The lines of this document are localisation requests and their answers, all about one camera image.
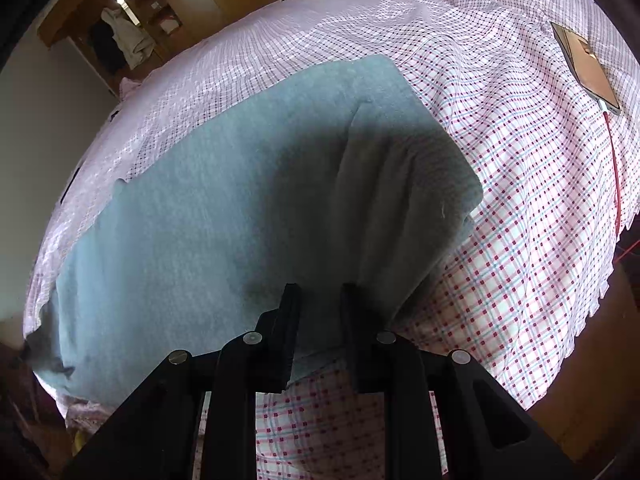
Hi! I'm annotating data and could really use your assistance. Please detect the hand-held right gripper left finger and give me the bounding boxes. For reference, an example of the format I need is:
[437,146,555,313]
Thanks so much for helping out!
[62,284,303,480]

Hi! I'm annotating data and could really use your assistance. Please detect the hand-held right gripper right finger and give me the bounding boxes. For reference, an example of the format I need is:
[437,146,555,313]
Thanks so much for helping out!
[341,283,576,480]

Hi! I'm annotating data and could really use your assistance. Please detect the light blue towel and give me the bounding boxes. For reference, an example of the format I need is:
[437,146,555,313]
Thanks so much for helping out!
[22,55,485,406]

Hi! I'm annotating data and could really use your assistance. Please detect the pink checked bed sheet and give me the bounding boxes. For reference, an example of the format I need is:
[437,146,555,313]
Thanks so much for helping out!
[22,0,633,480]

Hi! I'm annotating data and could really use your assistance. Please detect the beige hanging jacket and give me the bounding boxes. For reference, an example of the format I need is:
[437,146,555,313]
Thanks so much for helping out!
[101,6,157,69]

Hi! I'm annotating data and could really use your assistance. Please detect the dark hanging jacket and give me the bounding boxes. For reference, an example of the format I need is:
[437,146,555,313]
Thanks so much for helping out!
[87,21,129,74]

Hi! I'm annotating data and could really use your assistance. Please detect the brown phone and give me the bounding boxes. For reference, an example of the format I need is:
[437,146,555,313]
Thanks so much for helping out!
[551,21,622,116]

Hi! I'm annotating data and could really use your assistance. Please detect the black strap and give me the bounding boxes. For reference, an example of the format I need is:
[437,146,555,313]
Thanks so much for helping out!
[59,109,122,207]

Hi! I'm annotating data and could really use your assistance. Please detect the red charging cable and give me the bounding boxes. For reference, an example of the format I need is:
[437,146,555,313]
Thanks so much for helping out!
[597,100,640,267]

